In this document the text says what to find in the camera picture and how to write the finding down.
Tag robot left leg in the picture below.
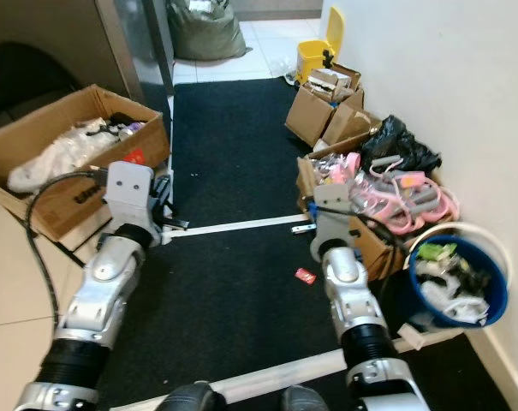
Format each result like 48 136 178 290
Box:
153 381 227 411

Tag cardboard box with red label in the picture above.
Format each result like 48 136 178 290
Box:
0 84 173 243

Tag yellow pedal bin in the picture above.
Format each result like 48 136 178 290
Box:
295 6 348 87

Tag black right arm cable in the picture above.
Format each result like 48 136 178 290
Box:
314 205 415 255

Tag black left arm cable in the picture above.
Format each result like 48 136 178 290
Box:
27 169 115 319

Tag black folding chair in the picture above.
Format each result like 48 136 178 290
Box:
0 41 116 268

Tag robot right leg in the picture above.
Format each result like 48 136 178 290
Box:
279 385 334 411

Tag white crumpled plastic bag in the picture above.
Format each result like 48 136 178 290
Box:
6 119 124 194

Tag cardboard box of pink items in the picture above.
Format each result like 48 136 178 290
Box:
295 132 450 281

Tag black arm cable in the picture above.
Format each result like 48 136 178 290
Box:
314 205 415 255
27 169 115 319

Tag pink plastic hangers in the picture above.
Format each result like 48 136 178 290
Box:
326 152 462 238

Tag grey metal door frame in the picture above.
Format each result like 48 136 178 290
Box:
95 0 176 114

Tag small open cardboard box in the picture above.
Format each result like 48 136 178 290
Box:
283 63 367 147

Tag green wrapper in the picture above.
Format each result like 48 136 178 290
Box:
416 241 459 264

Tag black plastic bag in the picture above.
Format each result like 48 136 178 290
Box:
359 113 444 177

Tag grey-green stuffed sack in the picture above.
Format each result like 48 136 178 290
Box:
166 0 252 62

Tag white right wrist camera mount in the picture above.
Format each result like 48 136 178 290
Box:
311 183 354 254

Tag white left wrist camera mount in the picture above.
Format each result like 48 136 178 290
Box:
104 161 158 235

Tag small red wrapper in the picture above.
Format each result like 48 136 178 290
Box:
294 267 319 286

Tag white crumpled trash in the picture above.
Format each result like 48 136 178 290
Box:
416 257 491 325

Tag robot leg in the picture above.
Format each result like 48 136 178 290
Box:
279 385 334 411
153 381 227 411

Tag blue rubbish bucket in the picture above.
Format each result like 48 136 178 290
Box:
406 222 513 331

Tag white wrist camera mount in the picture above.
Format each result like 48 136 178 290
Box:
104 161 158 235
311 183 354 254

